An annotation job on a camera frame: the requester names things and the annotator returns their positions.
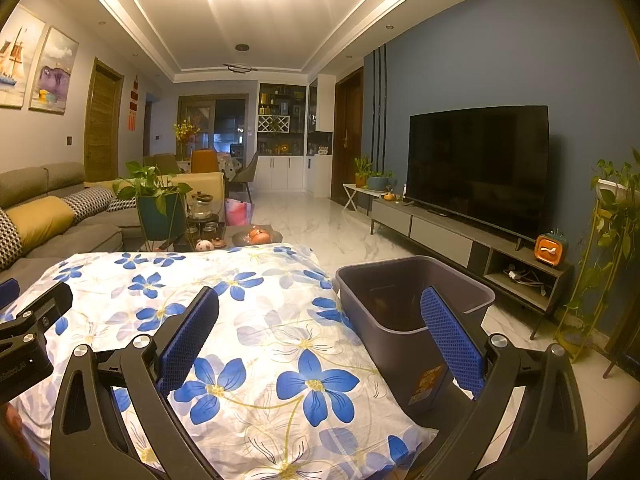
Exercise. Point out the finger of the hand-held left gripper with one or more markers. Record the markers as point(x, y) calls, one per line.
point(45, 305)
point(9, 290)

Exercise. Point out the light wooden door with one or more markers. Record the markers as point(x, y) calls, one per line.
point(102, 125)

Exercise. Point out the grey sofa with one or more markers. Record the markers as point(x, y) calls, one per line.
point(90, 235)

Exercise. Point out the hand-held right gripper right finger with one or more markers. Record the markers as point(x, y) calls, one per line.
point(450, 340)

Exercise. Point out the dark coffee table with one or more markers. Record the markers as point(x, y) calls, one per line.
point(175, 245)

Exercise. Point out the small houndstooth cushion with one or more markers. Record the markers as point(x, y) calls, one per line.
point(90, 200)

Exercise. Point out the glass balcony door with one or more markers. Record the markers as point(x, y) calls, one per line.
point(225, 125)

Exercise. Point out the large houndstooth cushion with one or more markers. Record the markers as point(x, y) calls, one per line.
point(7, 240)

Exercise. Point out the orange dining chair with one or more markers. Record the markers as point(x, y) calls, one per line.
point(204, 161)

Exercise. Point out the trailing plant on gold stand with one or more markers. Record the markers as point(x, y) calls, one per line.
point(610, 220)

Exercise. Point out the black television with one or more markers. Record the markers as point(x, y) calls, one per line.
point(475, 170)

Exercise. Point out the purple painting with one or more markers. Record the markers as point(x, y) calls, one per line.
point(52, 75)

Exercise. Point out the white side table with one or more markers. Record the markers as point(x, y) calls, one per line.
point(357, 190)

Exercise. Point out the yellow cushion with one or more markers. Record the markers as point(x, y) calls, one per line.
point(40, 220)

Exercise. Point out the grey dining chair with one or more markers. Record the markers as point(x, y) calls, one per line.
point(246, 172)

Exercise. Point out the potted plant in grey pot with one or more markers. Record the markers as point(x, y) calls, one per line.
point(380, 182)

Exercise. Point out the dark wooden door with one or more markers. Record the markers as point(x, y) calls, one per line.
point(347, 140)

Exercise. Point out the plate of oranges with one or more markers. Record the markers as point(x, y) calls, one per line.
point(257, 236)

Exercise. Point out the pink pig figurine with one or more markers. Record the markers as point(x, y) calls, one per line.
point(202, 245)

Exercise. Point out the blue floral blanket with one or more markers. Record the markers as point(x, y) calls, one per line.
point(280, 320)

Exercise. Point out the sailboat painting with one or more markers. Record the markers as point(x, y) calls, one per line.
point(15, 60)

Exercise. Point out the potted plant in orange pot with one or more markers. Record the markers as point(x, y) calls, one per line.
point(361, 177)

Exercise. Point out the grey plastic bin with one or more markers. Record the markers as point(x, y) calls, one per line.
point(390, 340)

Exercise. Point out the yellow flower bouquet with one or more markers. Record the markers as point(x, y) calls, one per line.
point(186, 131)

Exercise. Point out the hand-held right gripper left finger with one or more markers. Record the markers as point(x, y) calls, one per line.
point(190, 335)

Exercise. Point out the grey television cabinet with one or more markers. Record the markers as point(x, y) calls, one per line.
point(440, 232)

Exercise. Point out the red wall hanging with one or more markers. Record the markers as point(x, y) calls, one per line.
point(133, 105)

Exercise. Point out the small orange ornament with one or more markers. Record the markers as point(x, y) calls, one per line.
point(390, 195)

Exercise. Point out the potted pothos in green planter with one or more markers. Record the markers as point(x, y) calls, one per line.
point(155, 217)

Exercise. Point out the small brown teapot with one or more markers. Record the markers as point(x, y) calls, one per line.
point(220, 243)

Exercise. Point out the pink gift bag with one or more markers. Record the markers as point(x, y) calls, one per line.
point(239, 215)

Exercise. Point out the orange retro speaker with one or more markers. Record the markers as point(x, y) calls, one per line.
point(550, 250)

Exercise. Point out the white cabinet with wine rack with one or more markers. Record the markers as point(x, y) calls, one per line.
point(280, 172)

